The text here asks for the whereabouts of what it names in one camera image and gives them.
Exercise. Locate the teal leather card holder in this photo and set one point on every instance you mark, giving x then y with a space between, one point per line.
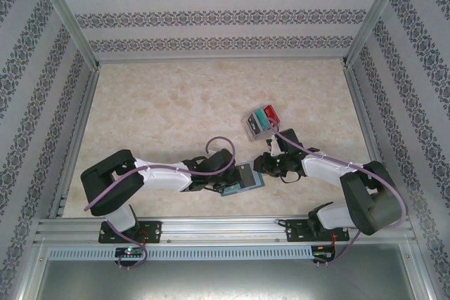
258 180

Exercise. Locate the black VIP card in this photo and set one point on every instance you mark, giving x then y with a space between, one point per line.
247 176

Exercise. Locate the clear acrylic card box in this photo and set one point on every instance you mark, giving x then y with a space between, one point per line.
251 136

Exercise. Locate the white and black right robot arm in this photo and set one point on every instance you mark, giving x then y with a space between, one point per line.
369 198

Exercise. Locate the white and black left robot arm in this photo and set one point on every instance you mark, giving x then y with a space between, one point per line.
161 173

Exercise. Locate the red card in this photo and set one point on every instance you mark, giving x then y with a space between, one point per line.
272 114

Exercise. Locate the teal card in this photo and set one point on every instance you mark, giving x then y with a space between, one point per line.
262 120

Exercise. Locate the dark card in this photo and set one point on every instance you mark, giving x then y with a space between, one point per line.
253 122

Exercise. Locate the grey metal panel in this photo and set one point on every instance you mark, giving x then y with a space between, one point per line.
211 282

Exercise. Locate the right controller circuit board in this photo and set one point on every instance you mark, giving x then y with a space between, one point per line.
323 252

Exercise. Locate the controller circuit board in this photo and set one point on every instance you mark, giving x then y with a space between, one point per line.
130 251
323 252

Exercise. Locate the left controller circuit board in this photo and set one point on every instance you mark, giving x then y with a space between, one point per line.
130 251

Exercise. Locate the aluminium front rail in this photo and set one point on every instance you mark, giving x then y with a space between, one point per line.
218 229

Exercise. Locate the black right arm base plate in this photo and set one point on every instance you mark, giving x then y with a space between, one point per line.
297 231

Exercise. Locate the aluminium side rail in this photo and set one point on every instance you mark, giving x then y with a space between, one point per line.
78 138
369 138

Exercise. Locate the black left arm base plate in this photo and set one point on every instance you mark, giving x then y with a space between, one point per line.
153 231

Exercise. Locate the aluminium back rail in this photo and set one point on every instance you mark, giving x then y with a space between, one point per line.
221 60

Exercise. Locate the aluminium frame post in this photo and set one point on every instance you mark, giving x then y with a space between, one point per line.
375 15
66 15

